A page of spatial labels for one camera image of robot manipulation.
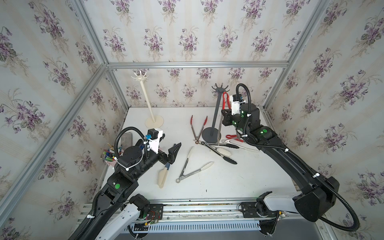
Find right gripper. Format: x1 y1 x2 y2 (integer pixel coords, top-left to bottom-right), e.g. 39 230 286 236
222 107 252 137

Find red handled steel tongs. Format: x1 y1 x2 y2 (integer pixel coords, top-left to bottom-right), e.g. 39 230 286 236
217 92 231 144

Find black steel tongs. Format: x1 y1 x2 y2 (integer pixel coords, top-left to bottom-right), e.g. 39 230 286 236
195 141 238 165

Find dark grey utensil rack stand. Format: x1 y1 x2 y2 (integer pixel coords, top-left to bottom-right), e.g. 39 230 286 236
202 84 229 143

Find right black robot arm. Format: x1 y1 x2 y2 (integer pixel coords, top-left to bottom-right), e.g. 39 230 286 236
222 83 361 232

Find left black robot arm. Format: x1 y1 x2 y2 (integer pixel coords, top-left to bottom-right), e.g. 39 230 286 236
69 127 182 240

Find cream utensil rack stand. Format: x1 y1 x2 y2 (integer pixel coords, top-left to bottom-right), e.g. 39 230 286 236
131 70 164 129

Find red tipped steel tongs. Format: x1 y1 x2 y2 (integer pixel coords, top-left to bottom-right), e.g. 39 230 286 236
189 115 209 143

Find white tipped tongs at right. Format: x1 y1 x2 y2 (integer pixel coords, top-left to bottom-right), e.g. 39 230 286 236
221 139 259 152

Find cream tipped steel tongs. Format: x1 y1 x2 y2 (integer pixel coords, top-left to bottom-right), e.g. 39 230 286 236
176 147 214 184

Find grey whiteboard eraser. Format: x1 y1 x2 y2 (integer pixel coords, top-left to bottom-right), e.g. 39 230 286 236
121 132 134 150

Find pink cup of pens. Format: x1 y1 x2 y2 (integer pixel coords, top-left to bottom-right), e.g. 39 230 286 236
101 143 117 167

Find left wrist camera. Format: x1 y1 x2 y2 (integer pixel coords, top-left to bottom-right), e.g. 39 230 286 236
145 129 164 154

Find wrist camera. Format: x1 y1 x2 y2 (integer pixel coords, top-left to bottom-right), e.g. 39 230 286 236
230 94 243 115
145 129 164 154

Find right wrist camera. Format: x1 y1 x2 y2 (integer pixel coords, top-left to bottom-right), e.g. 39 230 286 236
230 94 243 115

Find red handled tongs at right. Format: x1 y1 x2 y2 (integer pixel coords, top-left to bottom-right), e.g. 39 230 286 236
226 135 244 143

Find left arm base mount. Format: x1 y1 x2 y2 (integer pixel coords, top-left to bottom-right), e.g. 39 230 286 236
125 203 165 233

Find aluminium front rail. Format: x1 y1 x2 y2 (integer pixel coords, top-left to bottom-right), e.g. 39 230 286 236
74 199 328 224

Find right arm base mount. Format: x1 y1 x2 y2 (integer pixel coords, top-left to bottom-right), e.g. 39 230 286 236
238 191 282 237

